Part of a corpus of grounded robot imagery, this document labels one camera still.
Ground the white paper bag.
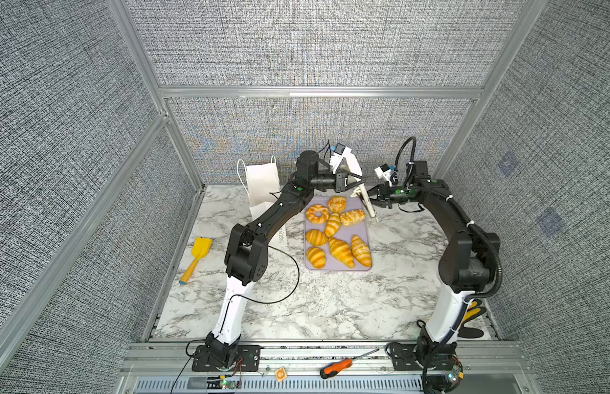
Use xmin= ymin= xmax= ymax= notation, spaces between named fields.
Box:
xmin=236 ymin=156 xmax=281 ymax=220

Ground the lilac plastic tray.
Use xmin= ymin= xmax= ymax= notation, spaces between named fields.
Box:
xmin=304 ymin=196 xmax=373 ymax=271

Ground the small orange tag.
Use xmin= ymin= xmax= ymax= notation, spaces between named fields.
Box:
xmin=275 ymin=368 xmax=288 ymax=382

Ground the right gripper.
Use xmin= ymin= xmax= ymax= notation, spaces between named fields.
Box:
xmin=360 ymin=184 xmax=415 ymax=209

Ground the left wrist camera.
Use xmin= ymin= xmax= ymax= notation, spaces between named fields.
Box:
xmin=329 ymin=144 xmax=359 ymax=173

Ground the yellow black work glove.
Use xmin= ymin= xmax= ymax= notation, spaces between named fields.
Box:
xmin=458 ymin=300 xmax=486 ymax=339

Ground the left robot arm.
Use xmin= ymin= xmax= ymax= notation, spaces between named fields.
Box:
xmin=201 ymin=144 xmax=364 ymax=368

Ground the oblong flaky fake bread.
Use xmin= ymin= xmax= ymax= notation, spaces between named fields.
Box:
xmin=339 ymin=209 xmax=366 ymax=227

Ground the orange handled screwdriver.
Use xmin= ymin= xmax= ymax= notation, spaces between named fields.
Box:
xmin=320 ymin=349 xmax=379 ymax=379

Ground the ring-shaped fake bread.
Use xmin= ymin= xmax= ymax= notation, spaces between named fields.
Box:
xmin=306 ymin=204 xmax=330 ymax=224

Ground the small striped fake croissant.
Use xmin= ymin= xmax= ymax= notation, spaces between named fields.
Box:
xmin=325 ymin=212 xmax=342 ymax=237

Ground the large fake croissant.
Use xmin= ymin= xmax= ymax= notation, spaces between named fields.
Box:
xmin=329 ymin=237 xmax=355 ymax=269
xmin=351 ymin=235 xmax=373 ymax=267

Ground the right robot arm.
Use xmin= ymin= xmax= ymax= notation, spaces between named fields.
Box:
xmin=367 ymin=162 xmax=502 ymax=369

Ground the aluminium front rail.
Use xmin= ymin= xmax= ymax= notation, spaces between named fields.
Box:
xmin=112 ymin=340 xmax=542 ymax=393

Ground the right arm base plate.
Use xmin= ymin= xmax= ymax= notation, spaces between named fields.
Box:
xmin=385 ymin=341 xmax=463 ymax=386

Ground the yellow toy shovel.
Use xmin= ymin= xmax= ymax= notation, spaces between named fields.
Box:
xmin=179 ymin=237 xmax=213 ymax=285

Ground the round twisted fake bun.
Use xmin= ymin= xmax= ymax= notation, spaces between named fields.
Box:
xmin=327 ymin=195 xmax=348 ymax=213

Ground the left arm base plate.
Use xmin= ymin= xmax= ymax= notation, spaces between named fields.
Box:
xmin=192 ymin=342 xmax=262 ymax=373

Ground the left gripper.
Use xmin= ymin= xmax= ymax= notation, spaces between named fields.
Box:
xmin=306 ymin=170 xmax=362 ymax=196

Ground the striped fake bun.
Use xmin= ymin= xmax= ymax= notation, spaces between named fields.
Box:
xmin=306 ymin=229 xmax=328 ymax=247
xmin=306 ymin=246 xmax=326 ymax=269

